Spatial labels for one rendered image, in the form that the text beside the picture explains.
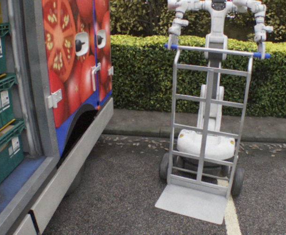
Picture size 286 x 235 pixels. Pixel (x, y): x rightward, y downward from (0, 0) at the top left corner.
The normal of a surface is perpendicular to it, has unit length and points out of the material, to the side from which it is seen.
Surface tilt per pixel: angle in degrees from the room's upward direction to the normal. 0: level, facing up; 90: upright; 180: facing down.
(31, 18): 90
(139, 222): 0
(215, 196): 0
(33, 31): 90
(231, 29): 29
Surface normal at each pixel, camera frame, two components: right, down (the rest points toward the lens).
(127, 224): 0.00, -0.92
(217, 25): -0.29, 0.34
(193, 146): -0.44, -0.44
